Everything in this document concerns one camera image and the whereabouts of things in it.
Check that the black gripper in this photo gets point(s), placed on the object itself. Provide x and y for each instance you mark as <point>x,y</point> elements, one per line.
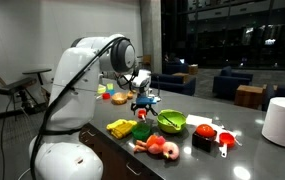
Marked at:
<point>144,106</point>

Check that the small orange measuring cup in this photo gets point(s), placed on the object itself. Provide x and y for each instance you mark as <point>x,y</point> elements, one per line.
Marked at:
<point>142,114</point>

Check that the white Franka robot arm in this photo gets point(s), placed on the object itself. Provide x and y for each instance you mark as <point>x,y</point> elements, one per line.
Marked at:
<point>75,100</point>

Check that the small green bowl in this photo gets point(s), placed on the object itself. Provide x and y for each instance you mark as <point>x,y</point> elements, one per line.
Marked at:
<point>141,131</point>

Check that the lime green bowl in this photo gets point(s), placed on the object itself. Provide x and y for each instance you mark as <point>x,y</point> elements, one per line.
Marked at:
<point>172,121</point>

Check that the small red cup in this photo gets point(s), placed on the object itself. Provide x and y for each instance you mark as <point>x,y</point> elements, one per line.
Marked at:
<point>106,96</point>

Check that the wooden toy figure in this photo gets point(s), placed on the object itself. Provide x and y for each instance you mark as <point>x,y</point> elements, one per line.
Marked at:
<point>130,94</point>

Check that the pink flamingo plush toy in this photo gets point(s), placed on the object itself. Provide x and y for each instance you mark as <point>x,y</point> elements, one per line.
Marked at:
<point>157,147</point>

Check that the yellow and blue cups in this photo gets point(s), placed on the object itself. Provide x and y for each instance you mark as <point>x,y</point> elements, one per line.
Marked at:
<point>110,87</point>

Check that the yellow plastic container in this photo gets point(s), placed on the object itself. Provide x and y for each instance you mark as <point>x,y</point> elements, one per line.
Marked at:
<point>101,89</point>

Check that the dark wood counter cabinet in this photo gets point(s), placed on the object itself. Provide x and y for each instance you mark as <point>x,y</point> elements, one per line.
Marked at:
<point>115,156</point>

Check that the wooden box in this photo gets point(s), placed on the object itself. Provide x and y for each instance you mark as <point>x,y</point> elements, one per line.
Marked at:
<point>193,69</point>

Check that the black box with orange dome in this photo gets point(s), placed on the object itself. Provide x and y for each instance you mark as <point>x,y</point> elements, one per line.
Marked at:
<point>204,135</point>

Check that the blue armchair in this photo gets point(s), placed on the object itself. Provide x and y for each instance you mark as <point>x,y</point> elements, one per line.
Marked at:
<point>230,85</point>

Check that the wooden side table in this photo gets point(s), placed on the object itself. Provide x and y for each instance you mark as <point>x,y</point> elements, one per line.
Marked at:
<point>248,96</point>

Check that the round black table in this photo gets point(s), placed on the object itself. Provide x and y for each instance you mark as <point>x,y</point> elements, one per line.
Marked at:
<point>37,71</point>

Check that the white paper towel roll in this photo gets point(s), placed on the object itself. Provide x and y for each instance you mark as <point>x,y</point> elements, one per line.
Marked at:
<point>282,123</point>

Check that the dark armchair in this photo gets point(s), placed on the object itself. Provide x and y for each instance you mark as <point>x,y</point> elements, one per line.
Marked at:
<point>282,90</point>

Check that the black camera on tripod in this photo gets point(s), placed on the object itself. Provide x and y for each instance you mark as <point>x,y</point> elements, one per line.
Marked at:
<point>17,86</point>

